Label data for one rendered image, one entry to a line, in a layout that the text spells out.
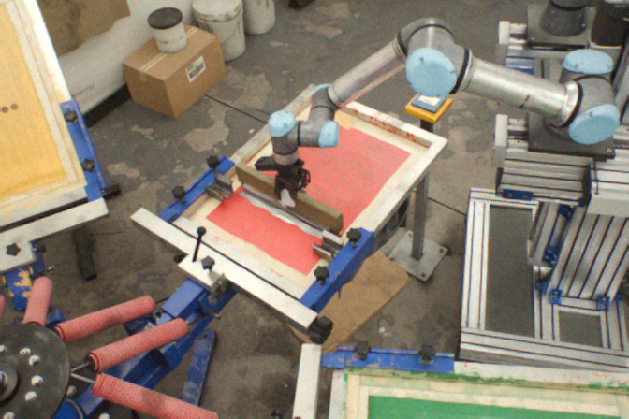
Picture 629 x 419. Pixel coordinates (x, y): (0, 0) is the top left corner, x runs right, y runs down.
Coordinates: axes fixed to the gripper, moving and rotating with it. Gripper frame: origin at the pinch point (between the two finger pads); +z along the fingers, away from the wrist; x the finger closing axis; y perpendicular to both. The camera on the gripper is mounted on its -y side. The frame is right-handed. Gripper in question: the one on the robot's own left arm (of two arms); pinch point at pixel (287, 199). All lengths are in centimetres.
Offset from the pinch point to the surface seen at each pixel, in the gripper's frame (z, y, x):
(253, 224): 4.8, -5.8, -11.6
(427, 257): 100, 16, 70
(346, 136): 4.8, -3.8, 38.1
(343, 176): 4.8, 6.5, 21.3
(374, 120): 2.2, 1.7, 47.9
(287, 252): 4.8, 10.3, -14.2
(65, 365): -31, 8, -82
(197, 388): 95, -27, -42
